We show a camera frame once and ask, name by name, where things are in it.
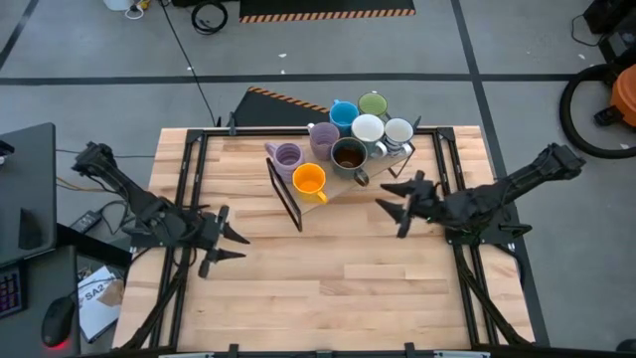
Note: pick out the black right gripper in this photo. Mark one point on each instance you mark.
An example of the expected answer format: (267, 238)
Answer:
(427, 204)

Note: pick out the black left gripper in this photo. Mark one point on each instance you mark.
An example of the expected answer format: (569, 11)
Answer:
(206, 236)

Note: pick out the dark teal mug brown inside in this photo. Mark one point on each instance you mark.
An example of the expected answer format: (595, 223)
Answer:
(348, 156)

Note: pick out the blue white patterned mug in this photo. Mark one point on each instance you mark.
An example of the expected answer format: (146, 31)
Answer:
(399, 130)

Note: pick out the yellow faceted mug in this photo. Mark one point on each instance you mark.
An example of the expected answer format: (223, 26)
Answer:
(309, 179)

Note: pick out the lilac mug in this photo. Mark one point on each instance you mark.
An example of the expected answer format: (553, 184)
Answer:
(323, 139)

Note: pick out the green mug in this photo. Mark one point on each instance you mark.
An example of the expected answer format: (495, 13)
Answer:
(372, 104)

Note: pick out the purple ribbed mug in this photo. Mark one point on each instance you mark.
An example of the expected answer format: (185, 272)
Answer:
(287, 156)

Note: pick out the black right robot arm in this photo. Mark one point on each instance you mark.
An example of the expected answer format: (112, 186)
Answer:
(517, 179)

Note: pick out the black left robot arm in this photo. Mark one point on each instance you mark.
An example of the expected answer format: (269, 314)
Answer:
(129, 191)

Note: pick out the wooden tilted rack board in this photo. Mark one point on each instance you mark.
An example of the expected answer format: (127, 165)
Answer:
(343, 191)

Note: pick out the black hazard-striped floor mat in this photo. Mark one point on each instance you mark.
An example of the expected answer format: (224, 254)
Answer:
(323, 7)
(268, 112)

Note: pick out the white printed booklet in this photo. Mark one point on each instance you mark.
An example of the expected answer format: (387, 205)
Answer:
(97, 298)

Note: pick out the black power adapter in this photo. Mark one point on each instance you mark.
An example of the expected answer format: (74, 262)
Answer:
(85, 221)

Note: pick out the black computer mouse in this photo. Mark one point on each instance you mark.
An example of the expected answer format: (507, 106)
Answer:
(57, 320)

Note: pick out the dark grey computer monitor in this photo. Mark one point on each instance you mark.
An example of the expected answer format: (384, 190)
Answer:
(27, 174)

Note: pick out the black computer desk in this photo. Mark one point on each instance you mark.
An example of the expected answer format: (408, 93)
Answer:
(30, 343)

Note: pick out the black keyboard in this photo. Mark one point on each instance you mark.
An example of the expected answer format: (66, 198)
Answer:
(10, 293)

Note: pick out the orange vacuum cleaner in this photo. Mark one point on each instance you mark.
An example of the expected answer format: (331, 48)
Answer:
(627, 94)

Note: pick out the white container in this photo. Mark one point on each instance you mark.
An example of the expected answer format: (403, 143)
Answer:
(116, 4)

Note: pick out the black equipment case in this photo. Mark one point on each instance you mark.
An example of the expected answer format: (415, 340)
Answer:
(618, 25)

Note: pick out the black aluminium table frame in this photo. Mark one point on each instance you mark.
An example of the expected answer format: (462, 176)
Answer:
(445, 133)

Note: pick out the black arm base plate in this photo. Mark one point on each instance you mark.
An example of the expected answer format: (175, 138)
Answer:
(141, 243)
(492, 238)

